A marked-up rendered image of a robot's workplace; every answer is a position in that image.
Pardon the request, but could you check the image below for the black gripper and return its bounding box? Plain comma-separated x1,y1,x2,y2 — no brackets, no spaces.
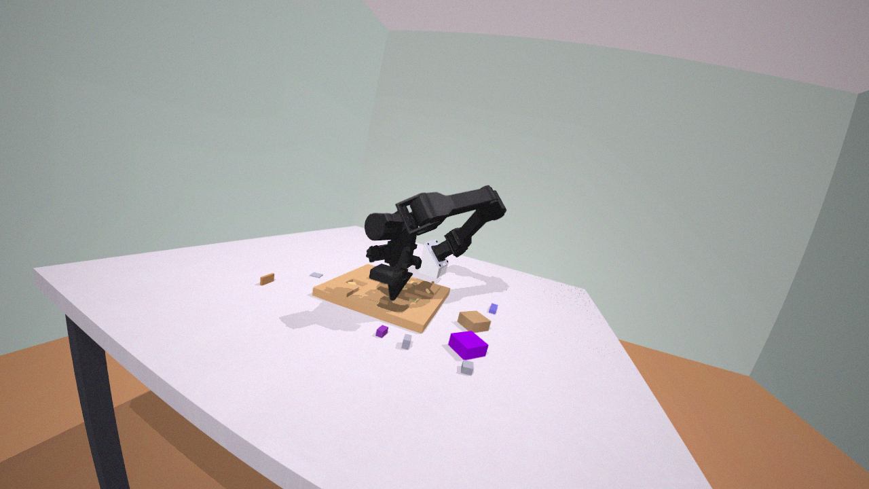
369,239,422,301

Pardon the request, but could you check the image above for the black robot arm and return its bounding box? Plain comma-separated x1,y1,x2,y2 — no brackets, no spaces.
365,185,506,263

